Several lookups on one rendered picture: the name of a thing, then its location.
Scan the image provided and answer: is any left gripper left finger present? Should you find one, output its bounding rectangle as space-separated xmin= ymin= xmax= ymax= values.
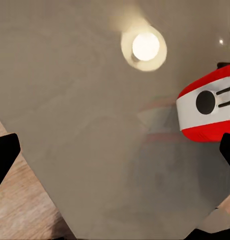
xmin=0 ymin=133 xmax=21 ymax=184

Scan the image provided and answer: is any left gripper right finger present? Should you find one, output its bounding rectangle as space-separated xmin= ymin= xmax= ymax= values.
xmin=219 ymin=133 xmax=230 ymax=165

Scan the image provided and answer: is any radio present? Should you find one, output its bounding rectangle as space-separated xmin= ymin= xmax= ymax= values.
xmin=176 ymin=62 xmax=230 ymax=142

